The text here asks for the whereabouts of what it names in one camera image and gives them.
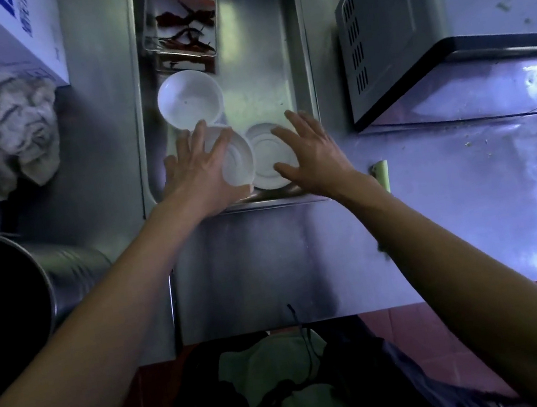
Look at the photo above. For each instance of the person's right middle finger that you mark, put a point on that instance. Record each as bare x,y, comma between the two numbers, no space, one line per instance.
296,125

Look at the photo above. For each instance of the person's right forearm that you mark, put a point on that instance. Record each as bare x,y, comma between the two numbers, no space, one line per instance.
466,282

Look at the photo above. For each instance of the person's left forearm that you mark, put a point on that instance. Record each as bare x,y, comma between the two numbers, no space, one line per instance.
96,327

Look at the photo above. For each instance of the pile of red chilies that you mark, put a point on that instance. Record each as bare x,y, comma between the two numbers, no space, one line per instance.
186,22

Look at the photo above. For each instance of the person's left hand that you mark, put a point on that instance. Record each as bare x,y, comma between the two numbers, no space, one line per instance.
197,181

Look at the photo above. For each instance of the dark apron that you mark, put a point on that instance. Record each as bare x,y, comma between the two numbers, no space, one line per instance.
391,383

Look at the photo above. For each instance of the stainless steel sink basin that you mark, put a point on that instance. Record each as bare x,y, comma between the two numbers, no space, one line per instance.
256,51

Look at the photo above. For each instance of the person's left middle finger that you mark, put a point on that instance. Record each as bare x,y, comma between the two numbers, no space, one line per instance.
199,138

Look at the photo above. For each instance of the crumpled beige cloth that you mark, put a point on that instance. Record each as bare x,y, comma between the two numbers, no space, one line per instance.
16,128

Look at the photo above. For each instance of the small green object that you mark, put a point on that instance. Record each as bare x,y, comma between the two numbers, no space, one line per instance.
381,175

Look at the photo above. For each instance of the light green shirt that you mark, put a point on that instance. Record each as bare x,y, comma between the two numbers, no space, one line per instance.
278,370

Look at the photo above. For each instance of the person's right hand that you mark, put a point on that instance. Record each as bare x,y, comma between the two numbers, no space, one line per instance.
323,162

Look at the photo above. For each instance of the large steel pot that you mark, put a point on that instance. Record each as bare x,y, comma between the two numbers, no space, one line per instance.
63,276

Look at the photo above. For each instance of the white saucer plate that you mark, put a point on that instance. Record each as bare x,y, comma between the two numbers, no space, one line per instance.
266,153

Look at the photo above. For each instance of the person's left little finger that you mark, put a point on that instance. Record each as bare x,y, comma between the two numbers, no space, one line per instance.
171,165

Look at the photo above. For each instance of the metal tray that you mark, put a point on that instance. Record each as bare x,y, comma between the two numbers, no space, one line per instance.
215,12

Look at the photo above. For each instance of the grey microwave oven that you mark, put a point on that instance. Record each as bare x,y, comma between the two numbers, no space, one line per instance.
422,22

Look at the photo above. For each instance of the white bowl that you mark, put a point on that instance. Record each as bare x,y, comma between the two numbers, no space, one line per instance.
239,157
189,97

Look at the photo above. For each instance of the person's right thumb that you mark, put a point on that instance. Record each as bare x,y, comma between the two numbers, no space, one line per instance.
289,171

